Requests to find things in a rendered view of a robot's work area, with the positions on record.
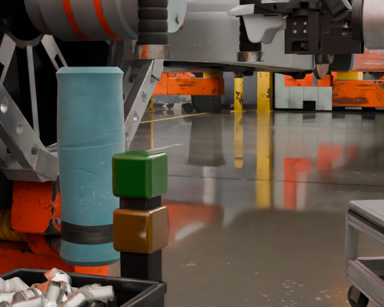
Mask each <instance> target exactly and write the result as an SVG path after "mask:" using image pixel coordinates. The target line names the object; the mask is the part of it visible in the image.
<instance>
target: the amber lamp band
mask: <svg viewBox="0 0 384 307"><path fill-rule="evenodd" d="M167 245H168V208H167V207H166V206H164V205H161V206H159V207H156V208H153V209H151V210H131V209H123V208H117V209H115V210H114V211H113V248H114V249H115V250H116V251H117V252H128V253H139V254H146V255H149V254H151V253H154V252H156V251H158V250H160V249H162V248H164V247H166V246H167Z"/></svg>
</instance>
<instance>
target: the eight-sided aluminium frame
mask: <svg viewBox="0 0 384 307"><path fill-rule="evenodd" d="M137 45H139V44H138V40H124V58H123V64H122V66H121V68H120V70H121V71H122V72H123V73H124V76H123V102H124V131H125V152H128V151H129V146H130V144H131V142H132V140H133V137H134V135H135V132H136V131H137V128H138V126H139V123H140V121H141V119H142V117H143V114H144V112H145V109H146V107H147V105H148V103H149V100H150V98H151V96H152V94H153V91H154V89H155V86H156V84H157V82H159V81H160V78H161V74H162V71H163V61H164V59H136V58H135V46H137ZM0 171H2V172H3V173H4V175H5V176H6V177H7V178H8V179H9V180H19V181H28V182H46V181H56V180H57V175H59V164H58V153H57V145H54V146H46V147H45V146H44V145H43V144H42V142H41V141H40V139H39V138H38V136H37V135H36V133H35V132H34V130H33V129H32V127H31V126H30V125H29V123H28V122H27V120H26V119H25V117H24V116H23V114H22V113H21V111H20V110H19V108H18V107H17V105H16V103H15V102H14V101H13V99H12V98H11V97H10V95H9V93H8V92H7V90H6V89H5V88H4V86H3V84H2V83H1V81H0Z"/></svg>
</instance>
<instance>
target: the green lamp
mask: <svg viewBox="0 0 384 307"><path fill-rule="evenodd" d="M167 191H168V156H167V154H166V153H165V152H157V151H143V150H131V151H128V152H122V153H117V154H114V156H113V157H112V192H113V195H114V196H115V197H122V198H131V199H151V198H154V197H157V196H161V195H164V194H166V192H167Z"/></svg>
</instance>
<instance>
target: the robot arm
mask: <svg viewBox="0 0 384 307"><path fill-rule="evenodd" d="M227 16H236V18H239V17H240V16H242V17H243V20H244V25H245V28H246V32H247V37H248V39H249V41H250V42H252V43H259V42H262V43H263V44H270V43H272V42H273V39H274V37H275V35H276V33H277V32H278V31H279V30H285V54H298V55H324V54H364V47H366V49H368V50H384V0H354V1H353V4H352V7H351V5H350V4H349V2H348V0H290V1H288V2H271V3H261V4H248V5H238V6H236V7H235V8H233V9H232V10H230V11H228V12H227ZM283 17H286V18H283ZM347 23H348V24H350V23H351V25H350V26H349V27H348V26H347Z"/></svg>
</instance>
